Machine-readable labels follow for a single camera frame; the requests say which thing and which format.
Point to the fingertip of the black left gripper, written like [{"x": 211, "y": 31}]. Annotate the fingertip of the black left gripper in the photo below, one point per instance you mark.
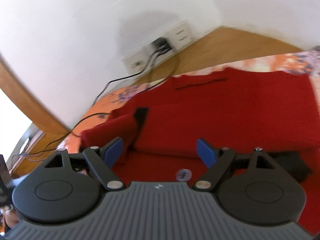
[{"x": 140, "y": 115}]

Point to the red knitted sweater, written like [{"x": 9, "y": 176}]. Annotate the red knitted sweater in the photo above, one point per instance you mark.
[{"x": 140, "y": 166}]

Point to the orange floral bed sheet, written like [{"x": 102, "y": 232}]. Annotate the orange floral bed sheet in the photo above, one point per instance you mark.
[{"x": 275, "y": 62}]

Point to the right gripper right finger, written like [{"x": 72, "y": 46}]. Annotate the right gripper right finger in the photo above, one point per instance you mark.
[{"x": 252, "y": 188}]

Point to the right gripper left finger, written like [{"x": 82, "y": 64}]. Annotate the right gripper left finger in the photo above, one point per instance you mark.
[{"x": 66, "y": 186}]

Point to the black power adapter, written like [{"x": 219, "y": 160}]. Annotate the black power adapter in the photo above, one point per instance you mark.
[{"x": 161, "y": 45}]

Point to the white wall socket panel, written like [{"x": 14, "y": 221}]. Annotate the white wall socket panel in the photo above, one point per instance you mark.
[{"x": 179, "y": 36}]

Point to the wooden bed headboard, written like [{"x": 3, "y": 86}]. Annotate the wooden bed headboard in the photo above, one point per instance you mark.
[{"x": 28, "y": 104}]

